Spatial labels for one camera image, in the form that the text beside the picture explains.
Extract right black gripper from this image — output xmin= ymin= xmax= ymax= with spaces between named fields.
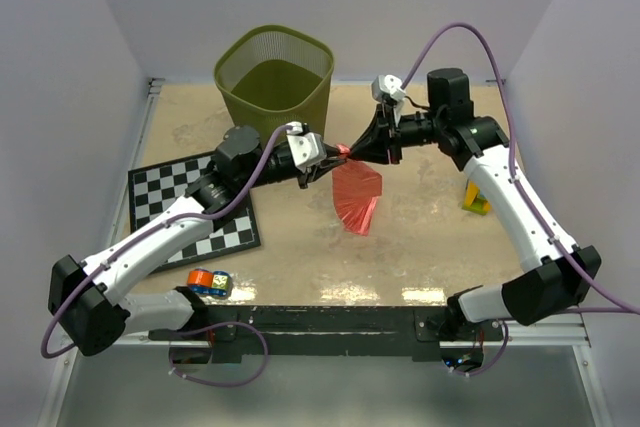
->
xmin=347 ymin=102 xmax=445 ymax=165

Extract red plastic trash bag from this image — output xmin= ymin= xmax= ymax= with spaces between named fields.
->
xmin=332 ymin=144 xmax=383 ymax=236

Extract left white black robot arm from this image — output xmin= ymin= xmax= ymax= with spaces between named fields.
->
xmin=40 ymin=122 xmax=345 ymax=359

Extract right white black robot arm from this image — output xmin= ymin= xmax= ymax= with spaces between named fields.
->
xmin=350 ymin=68 xmax=601 ymax=340

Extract olive green mesh trash bin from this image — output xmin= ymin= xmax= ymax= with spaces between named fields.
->
xmin=213 ymin=24 xmax=334 ymax=141

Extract colourful toy block stack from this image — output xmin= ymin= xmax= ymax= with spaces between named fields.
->
xmin=461 ymin=180 xmax=491 ymax=216

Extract orange blue toy car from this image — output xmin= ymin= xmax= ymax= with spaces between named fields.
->
xmin=187 ymin=268 xmax=232 ymax=298

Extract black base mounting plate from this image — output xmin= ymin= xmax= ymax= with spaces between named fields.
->
xmin=149 ymin=305 xmax=503 ymax=364

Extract black white chessboard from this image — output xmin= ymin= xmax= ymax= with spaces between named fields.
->
xmin=128 ymin=152 xmax=261 ymax=273

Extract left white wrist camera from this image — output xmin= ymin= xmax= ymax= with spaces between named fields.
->
xmin=286 ymin=121 xmax=327 ymax=172

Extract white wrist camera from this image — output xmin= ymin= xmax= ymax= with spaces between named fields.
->
xmin=371 ymin=75 xmax=406 ymax=122
xmin=286 ymin=121 xmax=327 ymax=172

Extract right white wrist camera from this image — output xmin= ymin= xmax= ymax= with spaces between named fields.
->
xmin=371 ymin=75 xmax=406 ymax=122

